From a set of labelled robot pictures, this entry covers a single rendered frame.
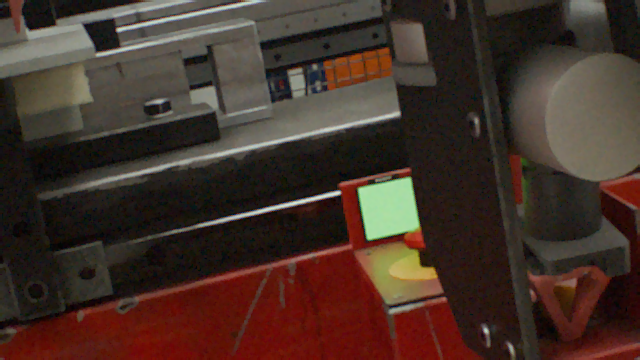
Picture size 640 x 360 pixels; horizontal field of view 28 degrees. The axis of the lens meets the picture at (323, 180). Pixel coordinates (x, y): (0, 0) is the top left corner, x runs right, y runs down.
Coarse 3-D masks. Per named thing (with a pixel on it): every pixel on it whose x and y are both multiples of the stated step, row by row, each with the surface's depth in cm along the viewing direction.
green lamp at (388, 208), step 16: (368, 192) 108; (384, 192) 108; (400, 192) 109; (368, 208) 108; (384, 208) 109; (400, 208) 109; (368, 224) 109; (384, 224) 109; (400, 224) 109; (416, 224) 109
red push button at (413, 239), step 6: (414, 228) 102; (408, 234) 101; (414, 234) 100; (420, 234) 100; (408, 240) 100; (414, 240) 100; (420, 240) 99; (408, 246) 100; (414, 246) 100; (420, 246) 99; (420, 252) 101; (426, 252) 100; (420, 258) 101; (426, 258) 100; (420, 264) 101; (426, 264) 101
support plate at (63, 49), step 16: (48, 32) 117; (64, 32) 114; (80, 32) 110; (0, 48) 109; (16, 48) 106; (32, 48) 103; (48, 48) 100; (64, 48) 98; (80, 48) 96; (0, 64) 95; (16, 64) 95; (32, 64) 95; (48, 64) 95; (64, 64) 95
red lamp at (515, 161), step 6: (510, 156) 109; (516, 156) 109; (510, 162) 109; (516, 162) 109; (516, 168) 110; (516, 174) 110; (516, 180) 110; (516, 186) 110; (516, 192) 110; (522, 192) 110; (516, 198) 110; (522, 198) 110
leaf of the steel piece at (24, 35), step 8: (0, 24) 112; (8, 24) 112; (24, 24) 112; (0, 32) 112; (8, 32) 112; (24, 32) 112; (0, 40) 112; (8, 40) 112; (16, 40) 112; (24, 40) 112
